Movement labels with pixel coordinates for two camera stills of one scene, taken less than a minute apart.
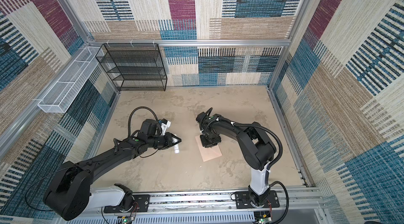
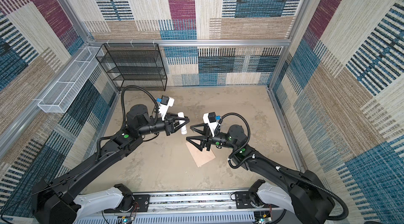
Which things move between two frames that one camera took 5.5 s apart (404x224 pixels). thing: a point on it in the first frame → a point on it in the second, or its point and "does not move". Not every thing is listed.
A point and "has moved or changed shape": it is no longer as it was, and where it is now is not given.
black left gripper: x=169 y=140 → x=170 y=125
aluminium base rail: x=298 y=205 does not move
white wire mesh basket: x=60 y=96 does not move
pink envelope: x=208 y=153 has moved or changed shape
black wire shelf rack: x=133 y=67 does not move
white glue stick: x=177 y=149 → x=183 y=130
